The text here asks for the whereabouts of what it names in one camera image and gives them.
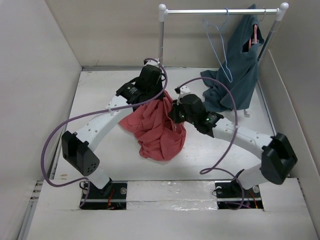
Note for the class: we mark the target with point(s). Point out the pink hanger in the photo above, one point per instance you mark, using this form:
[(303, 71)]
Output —
[(254, 38)]

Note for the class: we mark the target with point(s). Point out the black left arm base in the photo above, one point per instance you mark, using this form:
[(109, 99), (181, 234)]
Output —
[(115, 197)]

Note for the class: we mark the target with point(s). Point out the red t shirt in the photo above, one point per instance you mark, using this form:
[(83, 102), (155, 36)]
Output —
[(160, 139)]

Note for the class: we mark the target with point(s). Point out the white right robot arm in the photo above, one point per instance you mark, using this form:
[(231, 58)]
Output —
[(275, 152)]

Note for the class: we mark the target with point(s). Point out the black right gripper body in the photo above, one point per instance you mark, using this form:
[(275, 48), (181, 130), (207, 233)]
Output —
[(179, 115)]

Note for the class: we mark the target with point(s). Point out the teal t shirt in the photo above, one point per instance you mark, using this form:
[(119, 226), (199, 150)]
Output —
[(239, 73)]

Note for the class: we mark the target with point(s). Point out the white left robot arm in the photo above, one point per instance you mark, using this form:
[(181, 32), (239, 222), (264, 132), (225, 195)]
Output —
[(78, 148)]

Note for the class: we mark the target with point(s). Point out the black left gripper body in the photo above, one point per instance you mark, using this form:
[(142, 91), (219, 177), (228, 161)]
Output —
[(154, 89)]

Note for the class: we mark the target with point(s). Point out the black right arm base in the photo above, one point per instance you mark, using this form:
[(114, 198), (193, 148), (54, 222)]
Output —
[(241, 191)]

